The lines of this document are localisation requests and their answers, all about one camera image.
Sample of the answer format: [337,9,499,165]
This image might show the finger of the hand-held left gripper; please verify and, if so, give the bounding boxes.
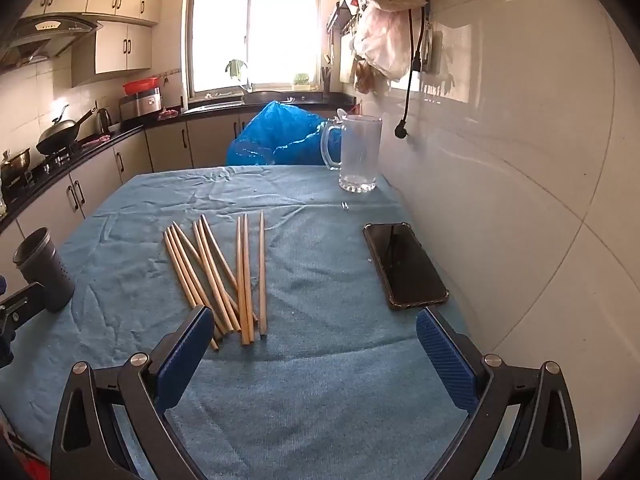
[0,281,47,368]

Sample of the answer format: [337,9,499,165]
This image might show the black kitchen countertop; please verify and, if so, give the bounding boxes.
[0,92,361,233]

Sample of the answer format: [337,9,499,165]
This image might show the steel cooking appliance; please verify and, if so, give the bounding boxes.
[119,89,165,122]

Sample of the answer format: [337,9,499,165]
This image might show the steel pot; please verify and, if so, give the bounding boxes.
[0,147,32,183]

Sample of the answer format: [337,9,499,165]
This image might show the red plastic basin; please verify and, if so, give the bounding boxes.
[122,77,160,95]

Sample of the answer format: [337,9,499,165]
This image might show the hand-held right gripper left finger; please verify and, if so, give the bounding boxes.
[50,304,216,480]

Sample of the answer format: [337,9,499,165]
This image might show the gas stove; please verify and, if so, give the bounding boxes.
[30,145,83,176]

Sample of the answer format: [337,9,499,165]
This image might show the black power cable with plug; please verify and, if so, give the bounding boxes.
[394,7,430,141]

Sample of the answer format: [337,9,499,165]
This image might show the kitchen window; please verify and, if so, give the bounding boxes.
[182,0,333,106]

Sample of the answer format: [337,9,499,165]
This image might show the cream base cabinets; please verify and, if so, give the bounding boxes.
[0,110,251,281]

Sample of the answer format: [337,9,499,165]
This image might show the blue plastic bag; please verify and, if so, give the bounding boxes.
[226,100,346,167]

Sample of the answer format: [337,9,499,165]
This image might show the bunch of wooden chopsticks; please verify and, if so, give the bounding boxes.
[162,210,268,353]

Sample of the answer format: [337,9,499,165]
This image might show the range hood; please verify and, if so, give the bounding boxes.
[0,14,103,73]

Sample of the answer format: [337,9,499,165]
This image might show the brown translucent plastic bag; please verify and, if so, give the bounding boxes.
[354,60,393,95]

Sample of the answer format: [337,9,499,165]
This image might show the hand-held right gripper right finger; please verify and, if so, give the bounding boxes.
[416,306,583,480]

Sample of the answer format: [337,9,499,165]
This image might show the blue towel table cloth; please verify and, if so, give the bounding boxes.
[0,165,501,480]

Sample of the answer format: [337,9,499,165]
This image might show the black smartphone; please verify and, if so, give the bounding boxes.
[362,221,450,310]

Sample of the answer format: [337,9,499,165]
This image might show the clear glass mug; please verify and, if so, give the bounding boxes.
[320,114,383,194]

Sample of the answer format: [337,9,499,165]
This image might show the black wok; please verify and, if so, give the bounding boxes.
[36,105,96,155]

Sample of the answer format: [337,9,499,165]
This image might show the wall socket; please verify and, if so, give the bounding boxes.
[419,30,444,73]

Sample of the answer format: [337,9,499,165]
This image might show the grey perforated chopstick holder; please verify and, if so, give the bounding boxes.
[12,227,77,314]

